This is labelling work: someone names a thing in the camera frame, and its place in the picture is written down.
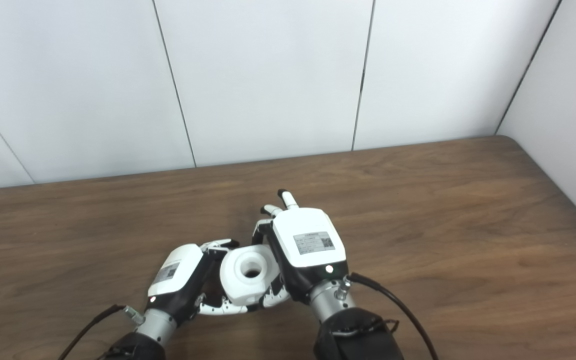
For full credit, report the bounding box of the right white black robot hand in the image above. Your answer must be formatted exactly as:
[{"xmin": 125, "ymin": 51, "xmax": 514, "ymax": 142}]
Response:
[{"xmin": 252, "ymin": 189, "xmax": 349, "ymax": 311}]

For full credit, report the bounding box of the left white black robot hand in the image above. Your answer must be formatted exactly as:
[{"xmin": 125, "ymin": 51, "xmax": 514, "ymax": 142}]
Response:
[{"xmin": 145, "ymin": 238, "xmax": 250, "ymax": 327}]

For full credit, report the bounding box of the white block with holes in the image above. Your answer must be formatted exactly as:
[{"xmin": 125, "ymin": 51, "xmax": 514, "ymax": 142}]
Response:
[{"xmin": 219, "ymin": 244, "xmax": 281, "ymax": 306}]

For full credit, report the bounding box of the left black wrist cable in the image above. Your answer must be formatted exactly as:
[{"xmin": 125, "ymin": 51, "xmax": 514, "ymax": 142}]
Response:
[{"xmin": 57, "ymin": 304, "xmax": 129, "ymax": 360}]

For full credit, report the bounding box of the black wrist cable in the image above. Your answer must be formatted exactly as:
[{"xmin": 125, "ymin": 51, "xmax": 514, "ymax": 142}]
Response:
[
  {"xmin": 349, "ymin": 272, "xmax": 440, "ymax": 360},
  {"xmin": 57, "ymin": 304, "xmax": 129, "ymax": 360}
]

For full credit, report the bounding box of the right thin arm wire loop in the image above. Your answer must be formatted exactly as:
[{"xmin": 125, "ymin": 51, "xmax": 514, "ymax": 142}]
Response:
[{"xmin": 335, "ymin": 319, "xmax": 400, "ymax": 337}]

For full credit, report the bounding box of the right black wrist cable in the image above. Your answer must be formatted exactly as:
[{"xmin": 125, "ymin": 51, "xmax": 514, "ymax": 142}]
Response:
[{"xmin": 349, "ymin": 272, "xmax": 440, "ymax": 360}]

